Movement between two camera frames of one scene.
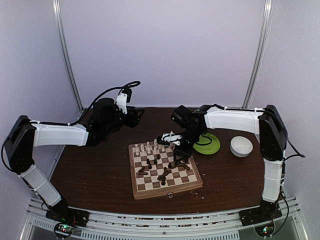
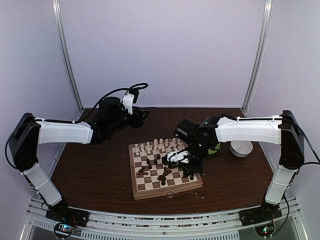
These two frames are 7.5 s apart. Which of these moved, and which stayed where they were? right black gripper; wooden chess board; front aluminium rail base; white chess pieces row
Moved: right black gripper
Stayed: white chess pieces row; front aluminium rail base; wooden chess board
